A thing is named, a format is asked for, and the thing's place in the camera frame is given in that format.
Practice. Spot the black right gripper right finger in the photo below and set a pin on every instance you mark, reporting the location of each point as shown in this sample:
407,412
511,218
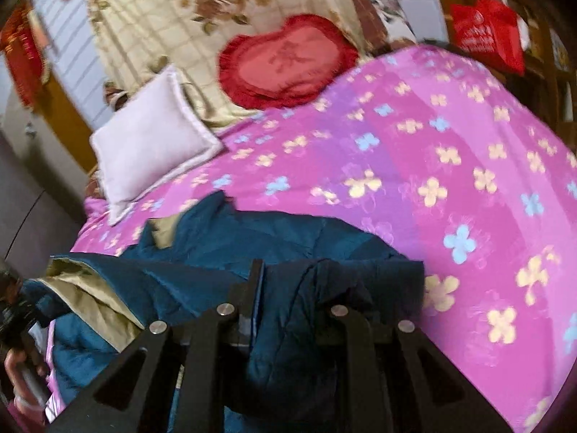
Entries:
393,378

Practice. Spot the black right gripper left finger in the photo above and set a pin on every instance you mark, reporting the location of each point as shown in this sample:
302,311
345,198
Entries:
172,378

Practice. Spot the teal quilted down jacket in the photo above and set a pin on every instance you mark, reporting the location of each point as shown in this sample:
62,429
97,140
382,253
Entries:
184,265

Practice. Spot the person's left hand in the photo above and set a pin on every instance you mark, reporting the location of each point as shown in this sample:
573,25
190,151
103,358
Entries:
15,362

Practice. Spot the grey wardrobe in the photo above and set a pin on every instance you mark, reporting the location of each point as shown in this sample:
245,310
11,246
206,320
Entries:
42,190

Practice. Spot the white square pillow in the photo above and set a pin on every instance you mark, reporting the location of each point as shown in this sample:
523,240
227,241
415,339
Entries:
152,139

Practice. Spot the pink floral bed sheet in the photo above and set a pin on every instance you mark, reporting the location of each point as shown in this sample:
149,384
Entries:
429,152

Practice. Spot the red heart-shaped cushion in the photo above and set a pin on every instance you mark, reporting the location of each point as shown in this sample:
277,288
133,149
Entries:
285,68

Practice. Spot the beige rose-print blanket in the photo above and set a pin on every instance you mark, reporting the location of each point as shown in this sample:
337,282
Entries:
136,39

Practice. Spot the red plastic bag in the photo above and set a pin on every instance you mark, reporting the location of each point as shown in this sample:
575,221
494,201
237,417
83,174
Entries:
488,32

